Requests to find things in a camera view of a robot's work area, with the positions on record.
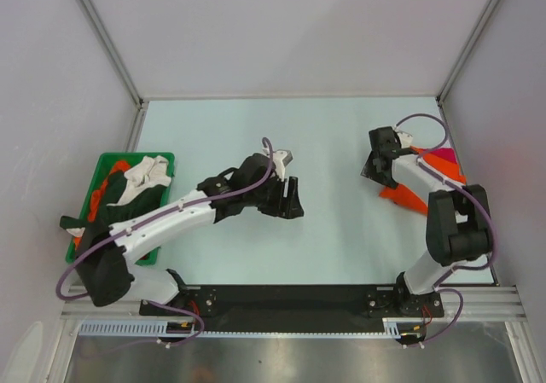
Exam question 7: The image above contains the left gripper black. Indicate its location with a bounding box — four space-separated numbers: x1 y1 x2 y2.
245 174 303 219

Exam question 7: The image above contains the orange t shirt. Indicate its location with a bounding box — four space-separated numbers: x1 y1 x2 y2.
83 154 131 223
378 150 467 216

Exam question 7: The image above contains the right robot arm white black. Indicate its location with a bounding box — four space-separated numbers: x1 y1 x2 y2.
361 126 495 316

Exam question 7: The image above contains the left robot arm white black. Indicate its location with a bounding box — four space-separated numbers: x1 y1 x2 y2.
75 150 304 315

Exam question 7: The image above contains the folded magenta t shirt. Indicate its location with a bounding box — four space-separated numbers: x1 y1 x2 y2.
437 148 457 165

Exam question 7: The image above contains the dark green t shirt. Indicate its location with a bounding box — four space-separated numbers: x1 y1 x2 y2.
59 187 167 237

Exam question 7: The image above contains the green plastic bin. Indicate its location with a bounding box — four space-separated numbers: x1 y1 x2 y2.
59 152 175 263

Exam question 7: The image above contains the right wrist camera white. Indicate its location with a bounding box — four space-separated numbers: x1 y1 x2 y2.
395 131 414 148

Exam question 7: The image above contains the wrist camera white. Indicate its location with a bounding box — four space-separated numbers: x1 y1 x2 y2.
272 149 293 180
395 131 414 148

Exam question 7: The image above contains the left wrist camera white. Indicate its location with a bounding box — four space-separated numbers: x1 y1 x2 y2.
272 149 293 180

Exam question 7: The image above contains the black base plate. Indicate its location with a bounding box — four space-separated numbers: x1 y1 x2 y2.
140 283 444 334

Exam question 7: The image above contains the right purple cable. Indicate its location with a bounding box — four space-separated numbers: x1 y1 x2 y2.
394 113 497 350

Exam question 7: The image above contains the purple cable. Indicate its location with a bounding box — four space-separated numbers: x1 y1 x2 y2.
394 113 497 350
55 136 275 351

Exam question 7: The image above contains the aluminium frame rail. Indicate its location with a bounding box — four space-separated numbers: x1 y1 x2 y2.
61 286 526 322

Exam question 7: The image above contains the grey slotted cable duct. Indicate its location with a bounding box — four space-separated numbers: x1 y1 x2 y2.
78 318 417 339

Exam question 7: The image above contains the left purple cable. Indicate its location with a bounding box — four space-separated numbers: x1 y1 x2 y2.
55 136 275 351

